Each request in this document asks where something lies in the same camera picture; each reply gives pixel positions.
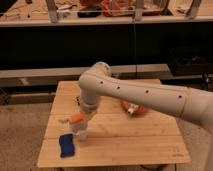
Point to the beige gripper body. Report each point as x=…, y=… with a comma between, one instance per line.
x=88, y=117

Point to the orange pepper with green stem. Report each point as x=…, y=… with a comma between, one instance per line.
x=75, y=118

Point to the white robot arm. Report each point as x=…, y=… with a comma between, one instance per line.
x=189, y=104

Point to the white ceramic cup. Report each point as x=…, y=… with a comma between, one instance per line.
x=79, y=129

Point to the black rectangular box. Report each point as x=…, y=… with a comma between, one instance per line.
x=78, y=101

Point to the wooden table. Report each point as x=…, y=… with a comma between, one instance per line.
x=114, y=138

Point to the orange round plate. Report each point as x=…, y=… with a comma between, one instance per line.
x=125, y=105

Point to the blue sponge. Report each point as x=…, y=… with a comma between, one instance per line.
x=66, y=145

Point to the white squeeze bottle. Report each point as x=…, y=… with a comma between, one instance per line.
x=132, y=109

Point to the long metal shelf rail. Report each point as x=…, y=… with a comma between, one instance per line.
x=50, y=76

